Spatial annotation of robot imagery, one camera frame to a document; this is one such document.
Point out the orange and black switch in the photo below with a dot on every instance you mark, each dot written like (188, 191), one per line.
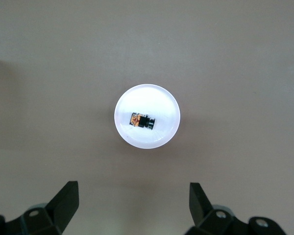
(143, 121)

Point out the pale pink round plate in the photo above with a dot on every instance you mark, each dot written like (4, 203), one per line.
(142, 102)

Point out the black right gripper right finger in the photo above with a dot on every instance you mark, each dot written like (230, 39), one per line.
(203, 213)

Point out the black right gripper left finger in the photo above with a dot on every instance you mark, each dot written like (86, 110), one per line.
(61, 210)

